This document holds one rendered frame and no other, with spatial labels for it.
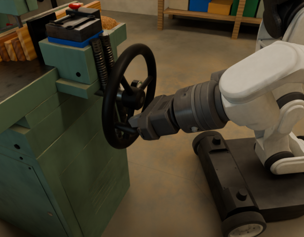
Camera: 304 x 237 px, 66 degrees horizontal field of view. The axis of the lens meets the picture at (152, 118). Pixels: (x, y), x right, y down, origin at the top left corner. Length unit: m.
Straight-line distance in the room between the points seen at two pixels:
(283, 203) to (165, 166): 0.66
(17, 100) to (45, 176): 0.25
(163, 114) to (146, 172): 1.07
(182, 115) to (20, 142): 0.42
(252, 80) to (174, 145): 1.31
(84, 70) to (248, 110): 0.38
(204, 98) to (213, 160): 0.95
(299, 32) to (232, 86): 0.51
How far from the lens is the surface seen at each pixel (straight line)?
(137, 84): 0.94
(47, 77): 0.63
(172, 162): 1.53
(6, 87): 0.61
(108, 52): 0.63
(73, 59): 0.60
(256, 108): 0.39
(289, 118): 1.04
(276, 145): 1.22
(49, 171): 0.74
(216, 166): 1.31
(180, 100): 0.42
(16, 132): 0.65
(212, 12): 3.50
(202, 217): 1.35
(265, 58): 0.38
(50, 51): 0.64
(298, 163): 1.31
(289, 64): 0.37
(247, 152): 1.47
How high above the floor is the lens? 1.18
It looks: 40 degrees down
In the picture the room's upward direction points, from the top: straight up
